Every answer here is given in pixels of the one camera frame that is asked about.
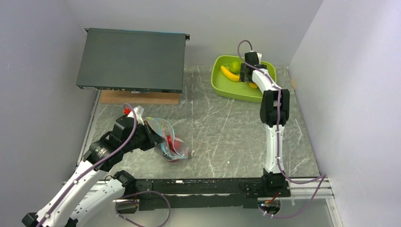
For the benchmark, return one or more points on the clear zip top bag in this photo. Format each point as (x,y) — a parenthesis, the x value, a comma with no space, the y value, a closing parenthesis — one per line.
(164,128)

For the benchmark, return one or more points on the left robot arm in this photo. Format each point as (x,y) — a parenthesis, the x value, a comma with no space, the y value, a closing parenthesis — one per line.
(69,208)

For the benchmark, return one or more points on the purple sweet potato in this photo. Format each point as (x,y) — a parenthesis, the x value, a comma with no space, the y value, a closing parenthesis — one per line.
(173,159)

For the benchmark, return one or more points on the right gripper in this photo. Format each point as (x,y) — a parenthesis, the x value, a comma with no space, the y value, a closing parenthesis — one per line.
(242,78)

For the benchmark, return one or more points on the orange yellow mango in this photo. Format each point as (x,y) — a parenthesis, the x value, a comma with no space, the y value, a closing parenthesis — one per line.
(253,85)

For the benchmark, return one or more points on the green plastic bin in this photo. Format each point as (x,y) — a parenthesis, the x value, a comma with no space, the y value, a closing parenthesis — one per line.
(223,86)

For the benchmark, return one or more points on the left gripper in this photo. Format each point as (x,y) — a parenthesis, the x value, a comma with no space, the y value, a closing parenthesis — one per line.
(153,138)

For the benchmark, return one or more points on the red apple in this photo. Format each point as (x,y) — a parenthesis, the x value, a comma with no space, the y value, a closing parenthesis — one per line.
(175,145)

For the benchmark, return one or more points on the aluminium frame rail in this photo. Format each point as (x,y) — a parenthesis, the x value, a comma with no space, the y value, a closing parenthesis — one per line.
(299,190)

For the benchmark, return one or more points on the green lime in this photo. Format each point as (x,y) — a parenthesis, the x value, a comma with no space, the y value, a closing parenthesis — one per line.
(235,67)

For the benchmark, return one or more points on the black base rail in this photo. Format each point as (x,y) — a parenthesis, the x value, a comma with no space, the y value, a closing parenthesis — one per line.
(248,193)

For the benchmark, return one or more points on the dark grey rack box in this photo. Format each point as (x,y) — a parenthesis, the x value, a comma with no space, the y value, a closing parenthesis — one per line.
(134,61)

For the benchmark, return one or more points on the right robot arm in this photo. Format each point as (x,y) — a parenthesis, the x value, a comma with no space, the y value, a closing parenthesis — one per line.
(274,114)

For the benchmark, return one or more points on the wooden block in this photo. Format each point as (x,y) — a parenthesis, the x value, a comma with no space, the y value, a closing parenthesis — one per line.
(152,98)

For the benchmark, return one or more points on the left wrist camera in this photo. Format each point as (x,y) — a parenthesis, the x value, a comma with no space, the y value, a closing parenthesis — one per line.
(137,111)

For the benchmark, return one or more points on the yellow banana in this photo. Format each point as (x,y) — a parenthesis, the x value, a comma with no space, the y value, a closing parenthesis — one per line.
(228,74)

